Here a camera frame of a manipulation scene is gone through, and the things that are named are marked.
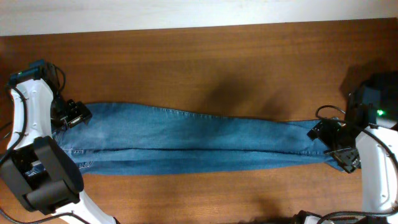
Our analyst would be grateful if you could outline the blue denim jeans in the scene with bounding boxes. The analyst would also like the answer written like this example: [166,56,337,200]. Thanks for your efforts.
[53,103,338,175]

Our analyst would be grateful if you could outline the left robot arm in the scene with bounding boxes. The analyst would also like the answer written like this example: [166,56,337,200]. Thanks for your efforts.
[1,60,118,224]

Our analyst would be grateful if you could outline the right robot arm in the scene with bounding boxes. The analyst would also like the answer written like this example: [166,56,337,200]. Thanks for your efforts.
[292,71,397,224]

